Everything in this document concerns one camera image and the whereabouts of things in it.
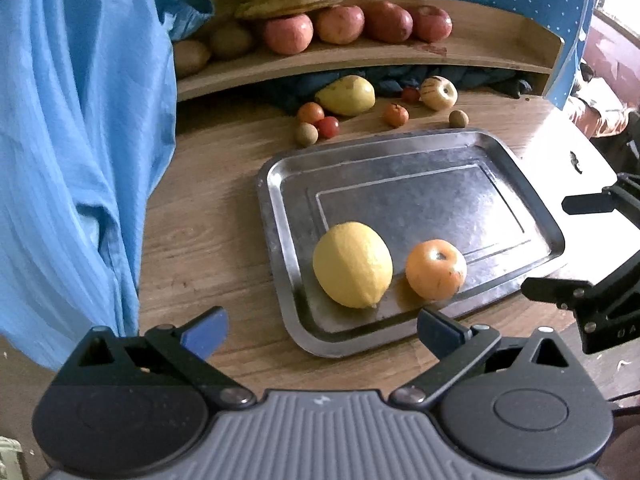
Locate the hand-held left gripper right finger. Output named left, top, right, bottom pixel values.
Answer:
left=389, top=307, right=583, bottom=408

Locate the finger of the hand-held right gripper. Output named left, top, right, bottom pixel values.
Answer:
left=561, top=172, right=640, bottom=216
left=521, top=276, right=608, bottom=312

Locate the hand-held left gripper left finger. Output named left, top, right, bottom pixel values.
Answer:
left=57, top=306, right=257, bottom=409

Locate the metal tray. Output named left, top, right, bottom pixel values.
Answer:
left=256, top=128, right=567, bottom=359

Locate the cream striped melon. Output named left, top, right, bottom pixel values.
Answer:
left=419, top=76, right=459, bottom=111

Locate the small tangerine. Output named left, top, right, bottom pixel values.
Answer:
left=297, top=102, right=326, bottom=125
left=383, top=103, right=410, bottom=128

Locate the yellow pear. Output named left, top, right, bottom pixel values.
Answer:
left=315, top=75, right=376, bottom=117

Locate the orange persimmon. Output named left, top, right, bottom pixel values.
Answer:
left=405, top=239, right=468, bottom=302

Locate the beige cloth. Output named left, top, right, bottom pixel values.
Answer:
left=565, top=62, right=640, bottom=138

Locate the yellow lemon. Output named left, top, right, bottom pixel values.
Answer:
left=312, top=221, right=394, bottom=309

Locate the dark red surface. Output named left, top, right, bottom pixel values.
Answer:
left=582, top=15, right=640, bottom=91

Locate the wooden shelf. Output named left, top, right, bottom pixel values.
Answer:
left=172, top=0, right=566, bottom=103

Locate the dark blue cloth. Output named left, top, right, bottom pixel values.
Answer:
left=260, top=64, right=533, bottom=116

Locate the light blue curtain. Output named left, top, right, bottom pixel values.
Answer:
left=0, top=0, right=178, bottom=371

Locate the red apple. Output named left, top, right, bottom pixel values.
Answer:
left=407, top=5, right=453, bottom=43
left=263, top=13, right=314, bottom=56
left=361, top=1, right=414, bottom=43
left=314, top=5, right=365, bottom=45

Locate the brown kiwi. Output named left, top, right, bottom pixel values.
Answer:
left=209, top=21, right=255, bottom=59
left=172, top=39, right=212, bottom=78

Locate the crumpled blue plastic bag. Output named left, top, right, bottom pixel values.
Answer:
left=147, top=0, right=215, bottom=41

